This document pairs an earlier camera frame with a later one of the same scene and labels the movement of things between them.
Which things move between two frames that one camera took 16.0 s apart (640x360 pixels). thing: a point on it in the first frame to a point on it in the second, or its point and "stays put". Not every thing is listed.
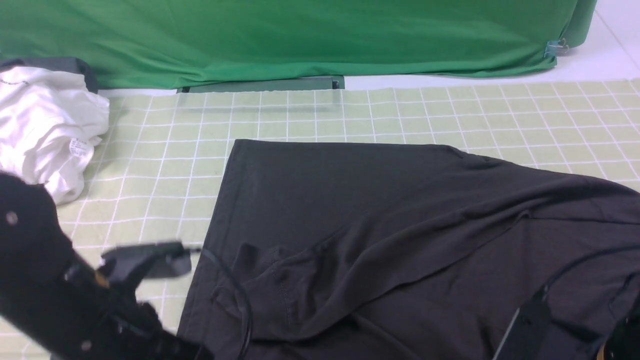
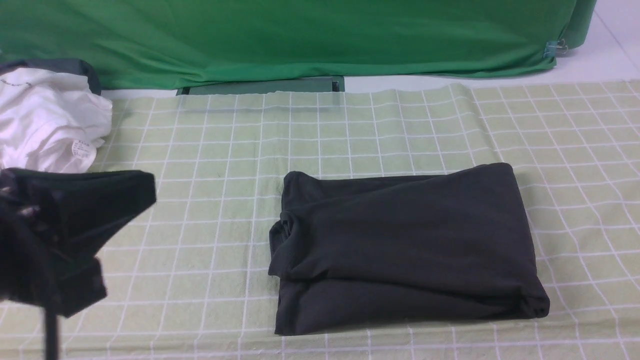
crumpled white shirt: [50, 123] stays put
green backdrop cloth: [143, 44] stays put
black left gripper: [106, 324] to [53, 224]
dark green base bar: [330, 83] stays put
